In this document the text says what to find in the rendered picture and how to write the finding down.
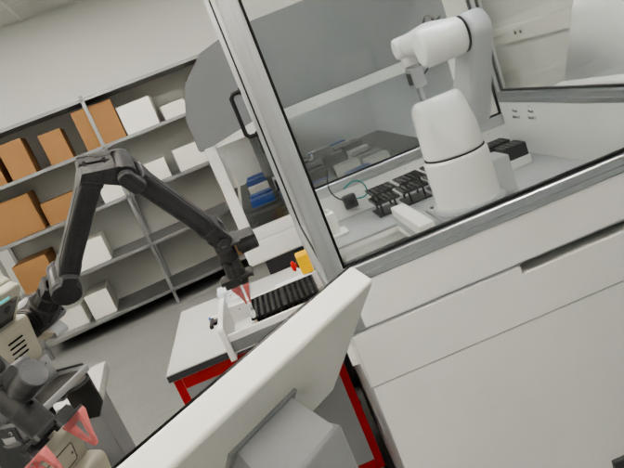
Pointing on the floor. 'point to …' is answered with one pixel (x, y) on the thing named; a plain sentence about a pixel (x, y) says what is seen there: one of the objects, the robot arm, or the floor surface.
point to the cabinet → (515, 396)
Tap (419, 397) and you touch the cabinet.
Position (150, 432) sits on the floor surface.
